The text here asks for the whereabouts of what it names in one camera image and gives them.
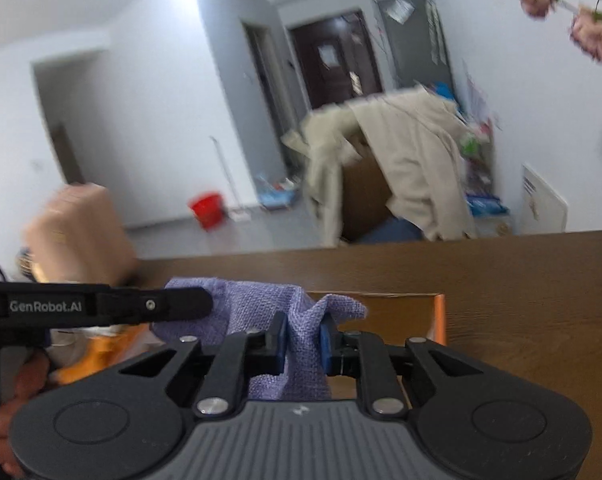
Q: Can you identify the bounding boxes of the orange cardboard box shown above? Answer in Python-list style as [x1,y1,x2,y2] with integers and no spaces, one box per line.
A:
[54,290,449,403]

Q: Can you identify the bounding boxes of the person's left hand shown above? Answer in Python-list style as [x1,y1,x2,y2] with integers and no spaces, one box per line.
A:
[0,351,50,479]

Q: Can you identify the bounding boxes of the white mop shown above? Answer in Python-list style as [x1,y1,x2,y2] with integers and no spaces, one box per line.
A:
[210,136,251,222]

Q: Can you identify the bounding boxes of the pink suitcase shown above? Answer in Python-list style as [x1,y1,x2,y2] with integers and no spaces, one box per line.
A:
[24,183,138,286]

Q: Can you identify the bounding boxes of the beige jacket on chair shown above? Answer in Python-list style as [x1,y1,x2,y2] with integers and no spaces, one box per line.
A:
[283,86,476,247]

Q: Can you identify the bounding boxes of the blue pet feeder stand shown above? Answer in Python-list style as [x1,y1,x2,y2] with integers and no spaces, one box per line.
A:
[257,174,301,211]

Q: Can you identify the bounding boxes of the lavender knitted cloth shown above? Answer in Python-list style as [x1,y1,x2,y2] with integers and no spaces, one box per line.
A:
[150,276,369,403]

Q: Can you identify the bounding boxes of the red bucket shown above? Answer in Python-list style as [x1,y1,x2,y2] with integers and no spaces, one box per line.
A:
[188,192,225,231]

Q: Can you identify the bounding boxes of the storage rack with items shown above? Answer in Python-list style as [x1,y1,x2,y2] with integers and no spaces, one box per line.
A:
[458,116,510,218]

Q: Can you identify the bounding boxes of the brown wooden chair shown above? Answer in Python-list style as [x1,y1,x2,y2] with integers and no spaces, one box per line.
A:
[341,132,411,244]

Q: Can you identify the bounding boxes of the dark brown entrance door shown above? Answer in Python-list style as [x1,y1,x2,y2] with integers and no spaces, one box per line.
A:
[288,10,382,110]

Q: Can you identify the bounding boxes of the grey refrigerator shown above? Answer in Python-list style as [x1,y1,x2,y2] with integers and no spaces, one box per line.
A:
[374,0,454,96]

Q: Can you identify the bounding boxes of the dried pink rose bouquet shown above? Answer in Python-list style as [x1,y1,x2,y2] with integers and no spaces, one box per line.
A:
[512,0,602,72]

